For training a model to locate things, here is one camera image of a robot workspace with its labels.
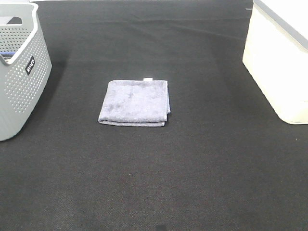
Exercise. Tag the black fabric table mat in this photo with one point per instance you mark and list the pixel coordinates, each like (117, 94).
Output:
(224, 161)

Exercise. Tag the grey perforated plastic basket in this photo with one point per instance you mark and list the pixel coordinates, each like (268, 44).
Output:
(24, 76)

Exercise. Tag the blue towel inside grey basket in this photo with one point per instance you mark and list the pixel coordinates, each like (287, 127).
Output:
(7, 54)

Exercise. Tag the grey-lavender towel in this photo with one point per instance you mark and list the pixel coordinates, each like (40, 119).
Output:
(135, 103)

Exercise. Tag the cream white plastic basket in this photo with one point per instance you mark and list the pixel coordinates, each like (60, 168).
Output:
(276, 56)

